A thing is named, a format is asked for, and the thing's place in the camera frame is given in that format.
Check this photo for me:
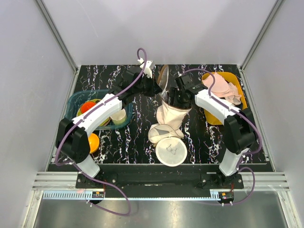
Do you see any aluminium front rail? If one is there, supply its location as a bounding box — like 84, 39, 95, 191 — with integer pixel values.
32, 172, 289, 201

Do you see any yellow plastic bin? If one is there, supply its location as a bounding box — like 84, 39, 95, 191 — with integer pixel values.
201, 72, 248, 125

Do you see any aluminium frame post right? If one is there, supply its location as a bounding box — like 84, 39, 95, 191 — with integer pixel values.
240, 0, 285, 70

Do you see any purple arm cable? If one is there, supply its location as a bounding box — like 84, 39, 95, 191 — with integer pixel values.
182, 68, 263, 206
54, 47, 148, 216

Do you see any aluminium frame post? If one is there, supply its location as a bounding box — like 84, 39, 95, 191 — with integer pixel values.
240, 0, 285, 70
35, 0, 80, 73

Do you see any pale pink bra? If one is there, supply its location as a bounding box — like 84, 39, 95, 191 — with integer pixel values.
211, 73, 242, 105

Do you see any white mesh laundry bag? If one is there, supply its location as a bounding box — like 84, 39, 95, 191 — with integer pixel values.
148, 124, 188, 167

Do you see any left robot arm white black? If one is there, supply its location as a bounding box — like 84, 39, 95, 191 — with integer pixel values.
56, 66, 162, 188

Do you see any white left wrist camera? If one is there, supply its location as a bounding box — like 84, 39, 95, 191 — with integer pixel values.
137, 58, 154, 78

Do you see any orange bowl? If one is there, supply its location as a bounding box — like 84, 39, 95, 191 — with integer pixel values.
88, 133, 100, 154

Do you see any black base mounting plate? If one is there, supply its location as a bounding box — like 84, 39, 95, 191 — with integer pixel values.
75, 163, 245, 198

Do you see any teal transparent plastic container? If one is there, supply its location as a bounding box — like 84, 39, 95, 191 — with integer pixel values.
65, 89, 133, 131

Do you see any cream paper cup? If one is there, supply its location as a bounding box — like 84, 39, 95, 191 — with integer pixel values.
110, 109, 126, 125

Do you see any yellow-green plate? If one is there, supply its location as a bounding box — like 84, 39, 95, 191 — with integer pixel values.
76, 99, 110, 127

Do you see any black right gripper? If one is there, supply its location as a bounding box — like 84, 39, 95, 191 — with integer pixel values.
166, 87, 190, 112

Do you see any orange translucent cup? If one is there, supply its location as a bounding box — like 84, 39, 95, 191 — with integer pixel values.
80, 101, 96, 114

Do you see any cream laundry bag brown trim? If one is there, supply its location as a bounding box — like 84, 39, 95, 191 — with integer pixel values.
156, 65, 191, 138

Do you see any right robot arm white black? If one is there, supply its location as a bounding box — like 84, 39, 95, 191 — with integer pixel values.
169, 74, 260, 188

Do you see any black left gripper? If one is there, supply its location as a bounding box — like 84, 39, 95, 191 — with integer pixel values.
133, 74, 162, 98

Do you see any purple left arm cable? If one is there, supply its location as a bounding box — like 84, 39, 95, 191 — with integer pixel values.
54, 47, 148, 216

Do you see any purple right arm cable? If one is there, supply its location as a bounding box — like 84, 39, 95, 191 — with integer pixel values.
182, 68, 263, 206

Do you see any aluminium frame post left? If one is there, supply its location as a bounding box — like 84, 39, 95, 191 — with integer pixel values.
35, 0, 80, 73

